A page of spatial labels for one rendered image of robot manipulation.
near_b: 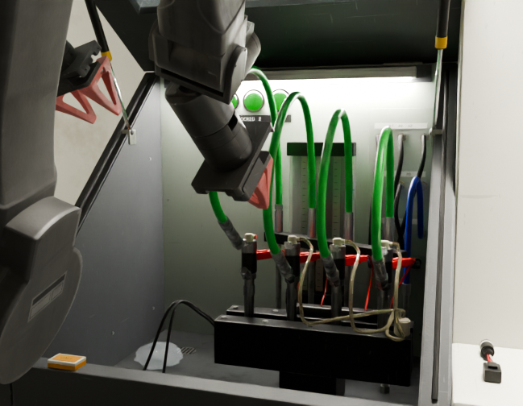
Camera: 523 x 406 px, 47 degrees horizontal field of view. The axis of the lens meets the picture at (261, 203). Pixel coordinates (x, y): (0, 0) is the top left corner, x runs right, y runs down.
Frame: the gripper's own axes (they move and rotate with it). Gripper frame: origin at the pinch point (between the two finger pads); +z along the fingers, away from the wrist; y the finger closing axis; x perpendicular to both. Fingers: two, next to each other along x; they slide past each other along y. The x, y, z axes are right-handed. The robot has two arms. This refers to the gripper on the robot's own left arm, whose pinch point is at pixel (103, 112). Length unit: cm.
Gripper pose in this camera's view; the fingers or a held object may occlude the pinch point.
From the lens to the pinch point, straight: 90.1
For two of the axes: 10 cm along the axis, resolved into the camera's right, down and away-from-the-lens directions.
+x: -1.9, 7.7, -6.1
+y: -8.6, 1.7, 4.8
